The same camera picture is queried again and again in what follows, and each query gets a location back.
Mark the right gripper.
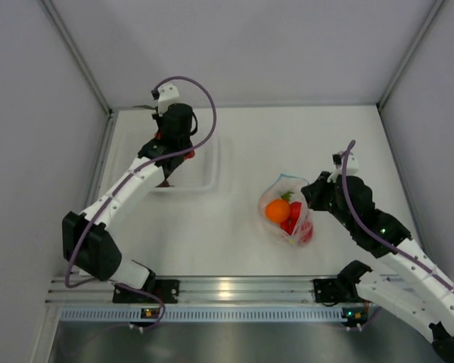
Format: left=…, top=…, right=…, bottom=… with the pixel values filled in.
left=302, top=171, right=356, bottom=231

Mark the clear zip top bag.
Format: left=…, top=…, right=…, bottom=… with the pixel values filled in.
left=258, top=174, right=313, bottom=247

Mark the fake orange fruit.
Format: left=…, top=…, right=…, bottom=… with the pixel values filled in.
left=265, top=199, right=290, bottom=224

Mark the dark red fake plum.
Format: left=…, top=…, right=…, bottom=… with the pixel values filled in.
left=158, top=181, right=173, bottom=188

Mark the fake red cherry bunch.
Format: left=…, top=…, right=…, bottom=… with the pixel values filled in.
left=154, top=131, right=195, bottom=160

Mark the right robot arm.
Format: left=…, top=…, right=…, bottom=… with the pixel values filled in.
left=301, top=172, right=454, bottom=362

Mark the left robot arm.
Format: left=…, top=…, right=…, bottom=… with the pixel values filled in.
left=62, top=103, right=197, bottom=302

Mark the fake red apple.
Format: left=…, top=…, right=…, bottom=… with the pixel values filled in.
left=296, top=222, right=313, bottom=246

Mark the white plastic basket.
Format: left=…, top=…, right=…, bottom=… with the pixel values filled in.
left=111, top=128, right=219, bottom=194

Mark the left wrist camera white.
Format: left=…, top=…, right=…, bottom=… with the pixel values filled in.
left=151, top=82, right=180, bottom=115

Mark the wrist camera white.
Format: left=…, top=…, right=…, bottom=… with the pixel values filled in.
left=328, top=151, right=359, bottom=183
left=151, top=82, right=180, bottom=115

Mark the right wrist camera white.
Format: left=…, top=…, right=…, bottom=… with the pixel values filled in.
left=328, top=151, right=359, bottom=183

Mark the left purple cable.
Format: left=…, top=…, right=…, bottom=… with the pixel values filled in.
left=64, top=76, right=217, bottom=330

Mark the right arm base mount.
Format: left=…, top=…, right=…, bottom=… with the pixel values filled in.
left=313, top=278, right=344, bottom=306

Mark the aluminium rail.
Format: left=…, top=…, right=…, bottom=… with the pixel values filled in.
left=45, top=276, right=317, bottom=305

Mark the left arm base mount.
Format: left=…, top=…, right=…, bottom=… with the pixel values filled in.
left=112, top=278, right=180, bottom=304

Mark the white slotted cable duct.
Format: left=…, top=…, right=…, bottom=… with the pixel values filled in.
left=60, top=305, right=368, bottom=323

